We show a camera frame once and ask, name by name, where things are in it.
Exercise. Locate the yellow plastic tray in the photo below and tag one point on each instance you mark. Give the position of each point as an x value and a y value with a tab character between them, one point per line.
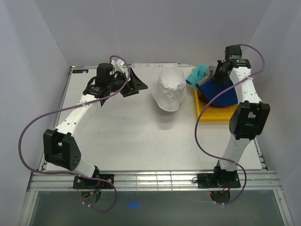
222	108

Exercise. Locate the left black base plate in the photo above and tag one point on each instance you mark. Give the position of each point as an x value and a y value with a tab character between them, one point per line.
94	181

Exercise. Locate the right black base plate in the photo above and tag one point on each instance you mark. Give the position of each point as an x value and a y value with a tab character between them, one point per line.
207	180

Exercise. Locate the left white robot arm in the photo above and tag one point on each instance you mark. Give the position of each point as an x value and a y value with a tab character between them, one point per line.
60	147

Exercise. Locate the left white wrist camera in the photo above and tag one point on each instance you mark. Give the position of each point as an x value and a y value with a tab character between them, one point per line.
118	65

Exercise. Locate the blue label sticker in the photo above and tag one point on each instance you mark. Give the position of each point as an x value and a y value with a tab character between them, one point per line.
80	71

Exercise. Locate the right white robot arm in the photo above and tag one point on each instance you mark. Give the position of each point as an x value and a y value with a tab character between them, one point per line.
249	117

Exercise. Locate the dark red bucket hat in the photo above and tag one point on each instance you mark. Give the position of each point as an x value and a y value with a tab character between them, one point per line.
203	98

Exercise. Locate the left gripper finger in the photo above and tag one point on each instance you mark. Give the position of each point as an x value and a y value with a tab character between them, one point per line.
128	92
135	83

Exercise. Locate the teal hat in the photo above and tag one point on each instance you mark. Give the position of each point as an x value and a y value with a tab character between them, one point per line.
196	74

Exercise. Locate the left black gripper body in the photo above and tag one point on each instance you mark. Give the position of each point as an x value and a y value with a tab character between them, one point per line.
119	81

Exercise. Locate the white bucket hat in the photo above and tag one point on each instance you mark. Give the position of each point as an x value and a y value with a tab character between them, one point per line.
170	89

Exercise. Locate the aluminium front rail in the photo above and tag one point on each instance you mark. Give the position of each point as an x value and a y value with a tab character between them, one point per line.
153	181

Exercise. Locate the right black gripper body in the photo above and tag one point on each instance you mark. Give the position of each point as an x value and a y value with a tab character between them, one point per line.
219	75

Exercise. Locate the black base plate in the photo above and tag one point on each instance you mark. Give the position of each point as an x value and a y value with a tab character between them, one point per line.
207	180
94	181

